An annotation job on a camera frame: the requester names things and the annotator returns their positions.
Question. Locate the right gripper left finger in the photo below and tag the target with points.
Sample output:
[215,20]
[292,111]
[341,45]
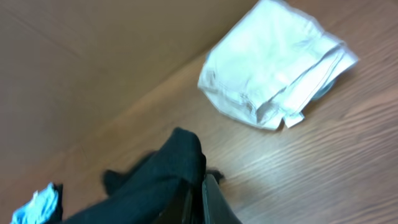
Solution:
[179,210]

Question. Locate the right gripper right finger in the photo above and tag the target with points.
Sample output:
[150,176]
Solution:
[216,209]

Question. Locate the black t-shirt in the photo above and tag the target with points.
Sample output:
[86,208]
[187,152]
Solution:
[142,194]
[57,215]

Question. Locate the black t-shirt under blue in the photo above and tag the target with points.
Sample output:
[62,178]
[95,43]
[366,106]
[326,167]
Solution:
[57,215]

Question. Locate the light blue t-shirt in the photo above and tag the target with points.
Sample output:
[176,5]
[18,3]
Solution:
[39,209]

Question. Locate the white folded garment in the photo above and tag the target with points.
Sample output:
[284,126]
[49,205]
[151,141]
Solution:
[271,65]

